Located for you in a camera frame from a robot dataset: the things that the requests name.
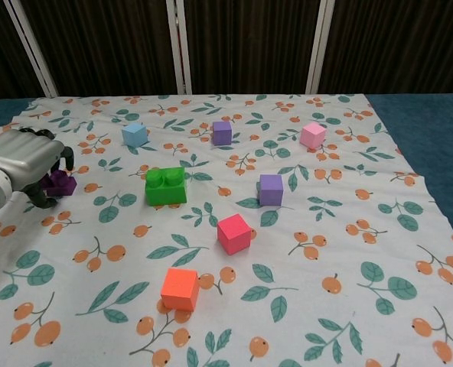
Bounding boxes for white partition frame post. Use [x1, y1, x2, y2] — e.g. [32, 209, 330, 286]
[165, 0, 194, 95]
[2, 0, 59, 97]
[305, 0, 337, 95]

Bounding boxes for red foam cube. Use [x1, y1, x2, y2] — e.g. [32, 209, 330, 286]
[216, 213, 253, 256]

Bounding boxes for light blue foam cube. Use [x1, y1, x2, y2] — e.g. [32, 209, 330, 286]
[121, 122, 150, 148]

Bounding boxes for green two-stud building brick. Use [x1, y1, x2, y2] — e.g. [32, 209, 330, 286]
[145, 167, 188, 207]

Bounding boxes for purple foam cube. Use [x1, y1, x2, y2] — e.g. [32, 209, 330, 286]
[258, 174, 285, 207]
[212, 120, 233, 146]

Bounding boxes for orange foam cube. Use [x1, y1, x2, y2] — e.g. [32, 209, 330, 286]
[160, 268, 200, 312]

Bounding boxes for pink foam cube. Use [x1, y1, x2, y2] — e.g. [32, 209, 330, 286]
[299, 122, 328, 149]

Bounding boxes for purple two-stud building brick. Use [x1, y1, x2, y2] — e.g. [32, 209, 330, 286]
[41, 170, 78, 198]

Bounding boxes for floral white tablecloth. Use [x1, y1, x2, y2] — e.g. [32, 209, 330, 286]
[0, 93, 453, 367]

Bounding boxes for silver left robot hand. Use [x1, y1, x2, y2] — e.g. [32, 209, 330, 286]
[0, 128, 77, 209]

